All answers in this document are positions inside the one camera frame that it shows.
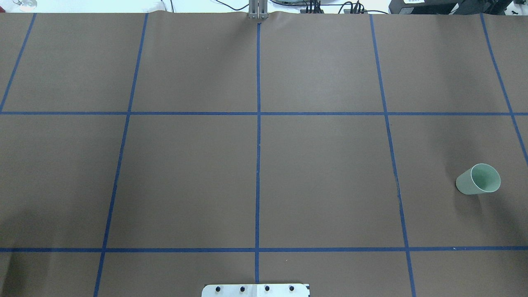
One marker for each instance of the green plastic cup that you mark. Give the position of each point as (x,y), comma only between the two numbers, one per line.
(480,179)

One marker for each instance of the aluminium frame post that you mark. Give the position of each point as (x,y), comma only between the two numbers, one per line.
(258,9)

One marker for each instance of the black device box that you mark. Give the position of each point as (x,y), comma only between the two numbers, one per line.
(446,7)

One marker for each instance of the clear plastic lid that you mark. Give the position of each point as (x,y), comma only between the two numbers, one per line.
(26,5)

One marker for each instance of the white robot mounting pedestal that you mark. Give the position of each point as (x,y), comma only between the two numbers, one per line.
(257,290)

